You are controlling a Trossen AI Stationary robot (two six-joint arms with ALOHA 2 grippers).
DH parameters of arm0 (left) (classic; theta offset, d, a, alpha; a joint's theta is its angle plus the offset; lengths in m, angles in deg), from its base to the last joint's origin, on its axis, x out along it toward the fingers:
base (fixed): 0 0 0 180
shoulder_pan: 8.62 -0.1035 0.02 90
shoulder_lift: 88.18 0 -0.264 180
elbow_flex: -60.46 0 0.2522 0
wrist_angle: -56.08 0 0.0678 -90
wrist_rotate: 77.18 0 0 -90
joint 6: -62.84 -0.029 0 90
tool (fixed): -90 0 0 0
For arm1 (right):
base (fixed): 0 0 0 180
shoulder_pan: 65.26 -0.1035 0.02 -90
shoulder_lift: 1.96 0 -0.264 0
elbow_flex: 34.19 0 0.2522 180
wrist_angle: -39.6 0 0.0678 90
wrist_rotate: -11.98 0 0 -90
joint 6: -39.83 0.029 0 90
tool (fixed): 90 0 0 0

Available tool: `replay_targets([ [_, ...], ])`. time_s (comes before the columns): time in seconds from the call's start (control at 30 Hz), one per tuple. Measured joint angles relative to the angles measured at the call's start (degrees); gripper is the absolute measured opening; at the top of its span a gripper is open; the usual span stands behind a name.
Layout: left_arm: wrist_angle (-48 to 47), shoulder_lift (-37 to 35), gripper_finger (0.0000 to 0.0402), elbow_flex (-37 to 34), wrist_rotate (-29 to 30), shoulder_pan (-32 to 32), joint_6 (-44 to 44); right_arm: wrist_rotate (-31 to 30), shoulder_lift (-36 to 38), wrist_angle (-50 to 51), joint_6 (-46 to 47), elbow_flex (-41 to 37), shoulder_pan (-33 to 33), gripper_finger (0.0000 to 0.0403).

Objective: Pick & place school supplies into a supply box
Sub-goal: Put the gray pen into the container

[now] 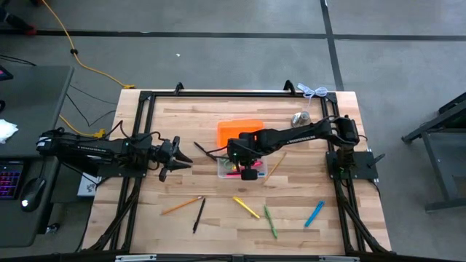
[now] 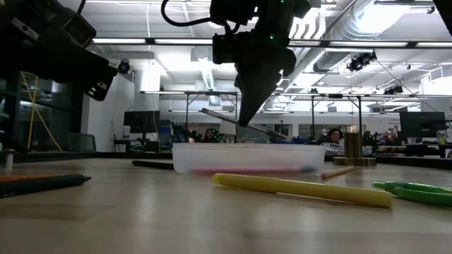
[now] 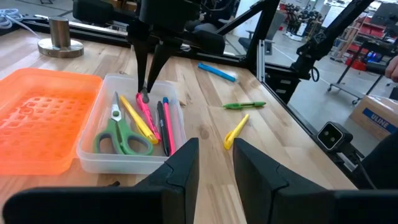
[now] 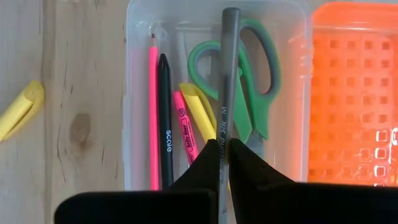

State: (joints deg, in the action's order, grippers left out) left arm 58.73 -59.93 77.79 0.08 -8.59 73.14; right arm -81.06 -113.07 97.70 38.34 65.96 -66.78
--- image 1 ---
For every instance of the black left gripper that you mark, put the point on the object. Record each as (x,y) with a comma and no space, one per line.
(153,156)

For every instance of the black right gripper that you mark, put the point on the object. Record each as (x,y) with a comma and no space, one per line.
(245,149)

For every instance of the pink pen with blue cap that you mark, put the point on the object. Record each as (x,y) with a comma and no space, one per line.
(233,175)

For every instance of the natural wooden pencil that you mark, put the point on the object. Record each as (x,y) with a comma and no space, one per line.
(275,167)

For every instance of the clear plastic supply box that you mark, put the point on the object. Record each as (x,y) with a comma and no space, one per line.
(220,174)

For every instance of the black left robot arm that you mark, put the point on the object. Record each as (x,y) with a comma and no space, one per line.
(91,149)

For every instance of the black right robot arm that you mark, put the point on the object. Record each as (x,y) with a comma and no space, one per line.
(291,136)

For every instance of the orange plastic box lid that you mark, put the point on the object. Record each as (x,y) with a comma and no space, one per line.
(233,129)

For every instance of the white printed box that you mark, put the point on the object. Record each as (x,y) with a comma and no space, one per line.
(87,185)

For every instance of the black pen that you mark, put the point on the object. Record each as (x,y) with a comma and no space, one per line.
(199,215)
(199,146)

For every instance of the orange pencil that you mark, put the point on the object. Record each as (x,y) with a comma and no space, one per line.
(181,206)

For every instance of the yellow highlighter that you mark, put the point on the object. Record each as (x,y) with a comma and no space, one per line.
(246,207)

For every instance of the brass cylinder on round base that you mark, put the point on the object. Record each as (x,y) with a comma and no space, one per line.
(300,119)

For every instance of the green highlighter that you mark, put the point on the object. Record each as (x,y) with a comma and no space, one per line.
(270,222)

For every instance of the blue highlighter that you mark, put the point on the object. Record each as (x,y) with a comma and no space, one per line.
(314,214)

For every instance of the small black caster wheel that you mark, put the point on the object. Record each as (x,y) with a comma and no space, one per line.
(53,228)

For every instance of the black computer mouse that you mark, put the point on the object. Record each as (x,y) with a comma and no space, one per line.
(32,193)

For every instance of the black office desk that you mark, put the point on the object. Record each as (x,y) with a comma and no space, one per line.
(32,109)

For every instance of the backlit computer keyboard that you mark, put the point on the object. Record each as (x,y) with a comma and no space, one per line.
(9,180)

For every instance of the white crumpled tissue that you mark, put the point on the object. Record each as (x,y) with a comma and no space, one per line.
(7,131)

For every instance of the black side table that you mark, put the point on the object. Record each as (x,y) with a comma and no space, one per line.
(437,131)

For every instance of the dark device with pink light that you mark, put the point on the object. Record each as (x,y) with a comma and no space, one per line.
(4,74)

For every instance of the person's foot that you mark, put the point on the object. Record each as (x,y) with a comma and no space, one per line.
(20,23)

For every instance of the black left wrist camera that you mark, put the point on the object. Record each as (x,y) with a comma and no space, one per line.
(166,151)

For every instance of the black aluminium table frame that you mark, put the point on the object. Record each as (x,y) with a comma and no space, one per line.
(236,94)

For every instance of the silver metal bracket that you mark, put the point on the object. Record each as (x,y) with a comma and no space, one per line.
(136,258)
(338,259)

